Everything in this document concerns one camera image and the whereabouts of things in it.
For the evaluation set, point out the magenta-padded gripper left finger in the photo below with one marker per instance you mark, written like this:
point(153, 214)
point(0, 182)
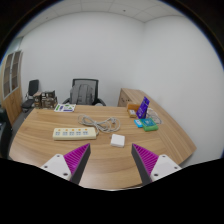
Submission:
point(78, 159)

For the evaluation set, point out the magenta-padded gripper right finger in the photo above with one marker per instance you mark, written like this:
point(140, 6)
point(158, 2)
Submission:
point(145, 159)

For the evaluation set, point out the white charger block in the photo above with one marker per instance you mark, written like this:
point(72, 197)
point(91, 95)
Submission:
point(117, 140)

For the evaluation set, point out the cream power strip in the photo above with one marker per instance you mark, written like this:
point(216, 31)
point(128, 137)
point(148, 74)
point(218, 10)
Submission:
point(74, 133)

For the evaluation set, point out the green flat box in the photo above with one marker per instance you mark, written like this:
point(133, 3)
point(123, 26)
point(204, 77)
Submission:
point(149, 125)

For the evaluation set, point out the small blue box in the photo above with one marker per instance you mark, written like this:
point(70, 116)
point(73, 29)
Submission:
point(138, 123)

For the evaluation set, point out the clear plastic bag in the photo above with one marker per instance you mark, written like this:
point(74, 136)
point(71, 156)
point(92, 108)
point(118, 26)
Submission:
point(156, 116)

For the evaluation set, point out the small tan box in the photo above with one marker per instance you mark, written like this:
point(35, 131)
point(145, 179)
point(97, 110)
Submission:
point(132, 113)

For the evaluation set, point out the purple standing pouch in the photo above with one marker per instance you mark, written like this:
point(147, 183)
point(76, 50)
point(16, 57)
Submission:
point(143, 108)

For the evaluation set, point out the orange box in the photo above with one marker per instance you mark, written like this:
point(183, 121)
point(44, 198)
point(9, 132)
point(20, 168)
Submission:
point(132, 106)

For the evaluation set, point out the grey backpack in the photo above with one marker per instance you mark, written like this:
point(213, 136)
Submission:
point(81, 94)

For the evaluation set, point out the low wooden side cabinet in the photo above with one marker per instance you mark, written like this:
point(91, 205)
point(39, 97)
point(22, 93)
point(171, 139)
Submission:
point(125, 96)

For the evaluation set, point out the stack of dark cardboard boxes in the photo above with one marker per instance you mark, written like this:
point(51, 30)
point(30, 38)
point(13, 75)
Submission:
point(46, 99)

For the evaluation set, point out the black armchair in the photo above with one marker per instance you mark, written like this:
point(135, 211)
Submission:
point(4, 133)

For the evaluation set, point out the black mesh office chair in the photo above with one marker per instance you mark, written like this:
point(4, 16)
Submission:
point(85, 81)

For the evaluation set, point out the wooden glass-door cabinet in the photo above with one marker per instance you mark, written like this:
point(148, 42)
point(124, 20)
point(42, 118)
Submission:
point(13, 103)

